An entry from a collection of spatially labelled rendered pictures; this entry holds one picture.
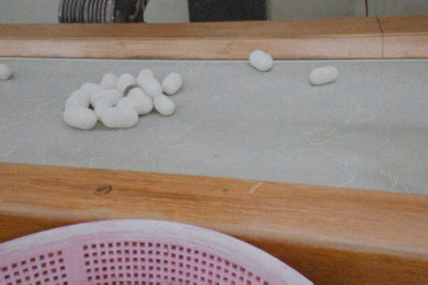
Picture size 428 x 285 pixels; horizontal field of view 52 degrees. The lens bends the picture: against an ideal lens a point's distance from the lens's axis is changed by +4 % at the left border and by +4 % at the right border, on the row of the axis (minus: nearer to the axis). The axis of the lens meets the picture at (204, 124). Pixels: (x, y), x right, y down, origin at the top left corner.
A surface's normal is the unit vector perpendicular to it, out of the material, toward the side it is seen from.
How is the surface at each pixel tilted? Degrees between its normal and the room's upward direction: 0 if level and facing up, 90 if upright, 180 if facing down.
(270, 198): 0
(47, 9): 91
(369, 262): 90
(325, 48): 45
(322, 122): 0
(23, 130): 0
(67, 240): 75
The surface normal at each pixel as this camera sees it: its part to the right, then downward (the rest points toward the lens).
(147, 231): -0.22, 0.22
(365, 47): -0.23, -0.30
